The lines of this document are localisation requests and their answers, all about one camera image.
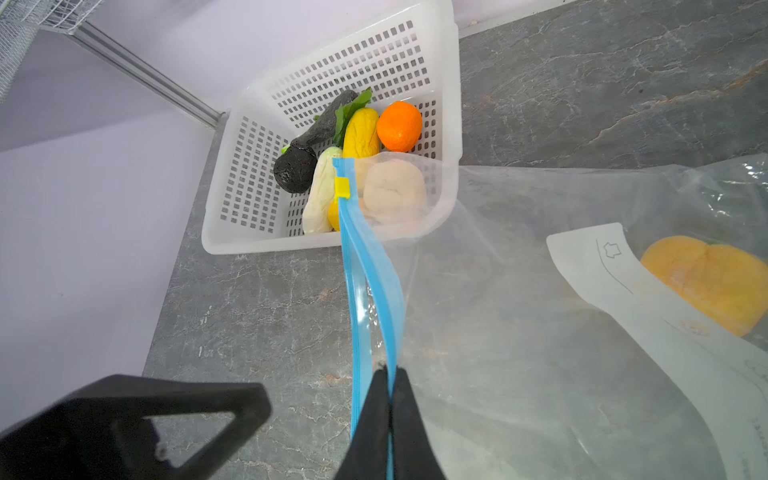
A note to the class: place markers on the orange toy fruit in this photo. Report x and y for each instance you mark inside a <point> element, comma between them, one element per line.
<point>399,127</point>

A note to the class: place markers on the aluminium frame corner post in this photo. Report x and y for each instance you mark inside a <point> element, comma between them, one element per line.
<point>107,49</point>

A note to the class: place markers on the yellow red toy peach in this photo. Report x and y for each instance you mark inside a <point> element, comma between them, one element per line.
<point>725,283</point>

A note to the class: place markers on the clear zip top bag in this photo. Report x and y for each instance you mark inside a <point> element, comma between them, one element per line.
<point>537,344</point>

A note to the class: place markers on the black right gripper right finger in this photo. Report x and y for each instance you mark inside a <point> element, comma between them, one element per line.
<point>412,454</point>

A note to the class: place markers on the white perforated plastic basket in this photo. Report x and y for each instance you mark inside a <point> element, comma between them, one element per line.
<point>410,54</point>

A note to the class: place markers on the beige toy garlic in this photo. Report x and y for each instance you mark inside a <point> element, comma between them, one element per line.
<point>394,191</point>

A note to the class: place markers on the white wire wall shelf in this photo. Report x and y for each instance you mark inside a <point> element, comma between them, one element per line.
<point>22,20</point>

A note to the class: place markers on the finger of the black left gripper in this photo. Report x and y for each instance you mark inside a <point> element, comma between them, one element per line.
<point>105,431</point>

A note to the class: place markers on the yellow toy lemon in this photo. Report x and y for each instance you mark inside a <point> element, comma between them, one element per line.
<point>333,216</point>

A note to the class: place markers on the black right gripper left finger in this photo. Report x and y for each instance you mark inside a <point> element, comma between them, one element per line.
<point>367,455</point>

